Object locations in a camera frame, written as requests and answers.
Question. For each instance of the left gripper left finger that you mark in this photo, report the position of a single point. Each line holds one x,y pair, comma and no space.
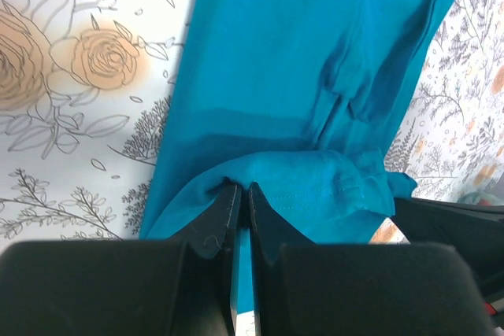
183,285

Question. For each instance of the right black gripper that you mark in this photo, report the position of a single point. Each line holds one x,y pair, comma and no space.
475,231

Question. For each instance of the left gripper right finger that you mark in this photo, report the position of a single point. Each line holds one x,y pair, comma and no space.
305,288

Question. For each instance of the blue t shirt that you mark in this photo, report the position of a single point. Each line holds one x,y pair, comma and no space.
302,97

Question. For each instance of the floral patterned table cloth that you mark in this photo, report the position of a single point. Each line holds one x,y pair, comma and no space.
86,88

